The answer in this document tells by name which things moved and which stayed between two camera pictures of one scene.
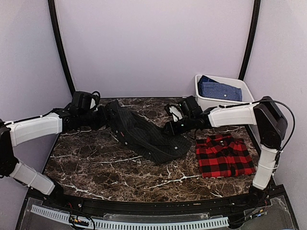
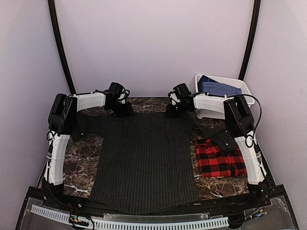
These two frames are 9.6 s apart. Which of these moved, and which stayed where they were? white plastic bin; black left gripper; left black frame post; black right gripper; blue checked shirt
Moved: black right gripper; black left gripper
Stayed: left black frame post; white plastic bin; blue checked shirt
